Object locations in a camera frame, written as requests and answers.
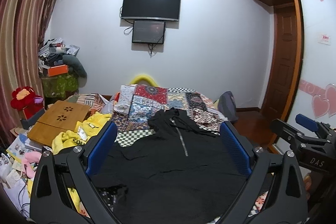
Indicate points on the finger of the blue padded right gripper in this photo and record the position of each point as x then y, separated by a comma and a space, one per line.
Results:
286, 198

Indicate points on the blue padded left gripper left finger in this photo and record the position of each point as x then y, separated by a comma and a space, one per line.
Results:
50, 199

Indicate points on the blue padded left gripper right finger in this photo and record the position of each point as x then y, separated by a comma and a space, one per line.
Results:
306, 122

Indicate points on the black zip hoodie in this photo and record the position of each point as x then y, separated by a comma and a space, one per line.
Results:
180, 174

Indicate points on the white wardrobe sliding door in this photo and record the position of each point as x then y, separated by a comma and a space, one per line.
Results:
315, 97

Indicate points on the yellow duck blanket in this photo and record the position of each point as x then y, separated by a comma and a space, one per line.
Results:
59, 139

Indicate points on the brown wooden door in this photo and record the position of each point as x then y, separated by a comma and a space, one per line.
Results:
284, 53

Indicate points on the bamboo folding lap table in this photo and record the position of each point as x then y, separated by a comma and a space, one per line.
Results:
60, 117

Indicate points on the patchwork patterned bed sheet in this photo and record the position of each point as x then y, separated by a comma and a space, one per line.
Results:
138, 103

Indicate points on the pink plush toy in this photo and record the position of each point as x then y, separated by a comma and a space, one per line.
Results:
28, 159

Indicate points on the green patterned storage box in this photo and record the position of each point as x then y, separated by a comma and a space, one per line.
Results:
60, 86

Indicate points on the yellow headboard cushion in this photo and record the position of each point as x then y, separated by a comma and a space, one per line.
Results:
143, 78

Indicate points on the grey neck pillow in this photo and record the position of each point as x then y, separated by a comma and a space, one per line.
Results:
77, 67

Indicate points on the orange shoe box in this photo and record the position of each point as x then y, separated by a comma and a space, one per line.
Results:
57, 70

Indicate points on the red plush flower toy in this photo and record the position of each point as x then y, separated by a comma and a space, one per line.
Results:
26, 102

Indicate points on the pile of papers and clutter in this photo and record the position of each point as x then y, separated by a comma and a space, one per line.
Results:
51, 55

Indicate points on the striped red beige curtain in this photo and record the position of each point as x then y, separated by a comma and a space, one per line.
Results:
23, 28

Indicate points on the small black wall monitor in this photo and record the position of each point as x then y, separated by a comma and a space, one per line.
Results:
148, 32

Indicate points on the large black wall television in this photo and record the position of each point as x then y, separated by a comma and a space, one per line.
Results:
168, 10

